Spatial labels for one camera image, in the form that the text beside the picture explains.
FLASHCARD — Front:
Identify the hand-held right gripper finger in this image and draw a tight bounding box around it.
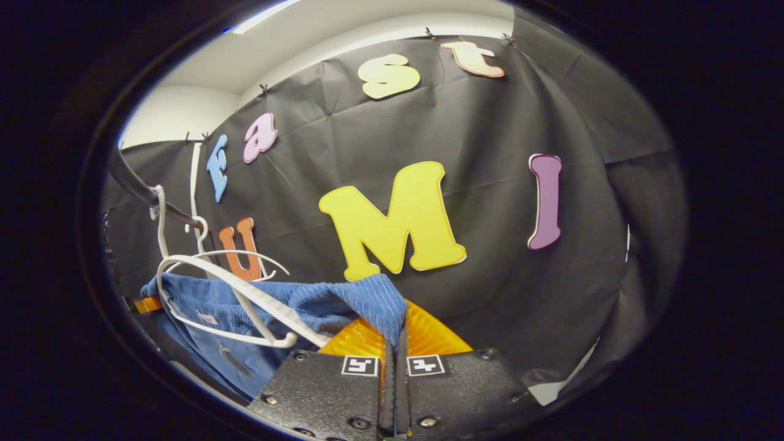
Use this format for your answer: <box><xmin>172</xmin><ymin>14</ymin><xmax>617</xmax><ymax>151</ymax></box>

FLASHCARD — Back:
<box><xmin>395</xmin><ymin>299</ymin><xmax>540</xmax><ymax>440</ymax></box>
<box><xmin>248</xmin><ymin>317</ymin><xmax>396</xmax><ymax>441</ymax></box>

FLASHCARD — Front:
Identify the blue jacket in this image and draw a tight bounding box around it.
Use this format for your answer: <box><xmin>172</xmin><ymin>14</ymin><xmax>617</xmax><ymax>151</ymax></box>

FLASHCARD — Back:
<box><xmin>141</xmin><ymin>273</ymin><xmax>408</xmax><ymax>402</ymax></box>

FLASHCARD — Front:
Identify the white plastic hanger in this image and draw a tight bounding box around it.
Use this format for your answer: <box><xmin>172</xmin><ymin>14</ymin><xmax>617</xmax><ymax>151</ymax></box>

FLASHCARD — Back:
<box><xmin>150</xmin><ymin>184</ymin><xmax>334</xmax><ymax>350</ymax></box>
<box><xmin>164</xmin><ymin>216</ymin><xmax>292</xmax><ymax>282</ymax></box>

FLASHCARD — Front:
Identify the black metal clothes rack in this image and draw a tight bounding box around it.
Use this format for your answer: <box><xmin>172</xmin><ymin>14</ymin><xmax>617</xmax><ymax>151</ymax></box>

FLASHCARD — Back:
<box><xmin>107</xmin><ymin>144</ymin><xmax>209</xmax><ymax>236</ymax></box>

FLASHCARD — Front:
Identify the black backdrop cloth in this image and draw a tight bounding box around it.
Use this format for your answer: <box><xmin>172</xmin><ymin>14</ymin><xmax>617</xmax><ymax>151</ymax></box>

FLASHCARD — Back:
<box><xmin>101</xmin><ymin>28</ymin><xmax>687</xmax><ymax>393</ymax></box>

